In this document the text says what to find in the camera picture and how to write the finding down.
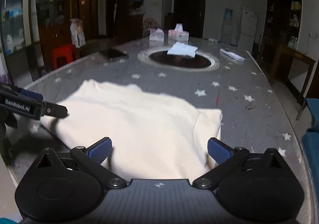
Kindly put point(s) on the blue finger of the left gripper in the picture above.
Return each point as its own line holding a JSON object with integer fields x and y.
{"x": 54, "y": 110}
{"x": 31, "y": 94}

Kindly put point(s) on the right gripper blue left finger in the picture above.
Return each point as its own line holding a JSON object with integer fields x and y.
{"x": 90, "y": 161}

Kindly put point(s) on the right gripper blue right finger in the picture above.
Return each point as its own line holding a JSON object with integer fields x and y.
{"x": 228, "y": 160}

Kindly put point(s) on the cream white garment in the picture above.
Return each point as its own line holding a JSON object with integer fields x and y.
{"x": 154, "y": 136}

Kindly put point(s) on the red plastic stool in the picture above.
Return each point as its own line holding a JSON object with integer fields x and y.
{"x": 69, "y": 52}

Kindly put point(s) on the white paper bag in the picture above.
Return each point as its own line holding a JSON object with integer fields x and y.
{"x": 77, "y": 33}

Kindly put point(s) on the black smartphone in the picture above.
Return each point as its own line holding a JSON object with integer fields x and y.
{"x": 113, "y": 54}

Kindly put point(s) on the blue covered sofa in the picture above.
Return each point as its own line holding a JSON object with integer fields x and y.
{"x": 306, "y": 130}

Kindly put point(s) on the dark wooden display cabinet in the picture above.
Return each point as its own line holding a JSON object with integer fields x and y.
{"x": 30, "y": 31}

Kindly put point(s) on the white remote control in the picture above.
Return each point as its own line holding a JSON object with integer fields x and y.
{"x": 232, "y": 55}

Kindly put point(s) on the round induction cooktop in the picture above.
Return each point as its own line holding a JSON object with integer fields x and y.
{"x": 159, "y": 57}

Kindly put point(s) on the water dispenser with bottle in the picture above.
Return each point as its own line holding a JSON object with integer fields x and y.
{"x": 226, "y": 32}

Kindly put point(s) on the white paper on cooktop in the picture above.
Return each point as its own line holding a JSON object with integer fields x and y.
{"x": 182, "y": 49}

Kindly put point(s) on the dark wooden side table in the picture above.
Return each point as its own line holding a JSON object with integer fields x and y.
{"x": 283, "y": 60}

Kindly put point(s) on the pink wet wipes pack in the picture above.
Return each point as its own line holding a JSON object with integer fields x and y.
{"x": 156, "y": 35}

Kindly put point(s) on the white refrigerator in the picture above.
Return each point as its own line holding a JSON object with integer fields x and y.
{"x": 246, "y": 30}

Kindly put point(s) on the dark wooden door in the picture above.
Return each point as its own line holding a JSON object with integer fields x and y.
{"x": 191, "y": 14}

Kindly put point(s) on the dark wall shelf unit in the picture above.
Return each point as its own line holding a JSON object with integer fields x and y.
{"x": 283, "y": 20}

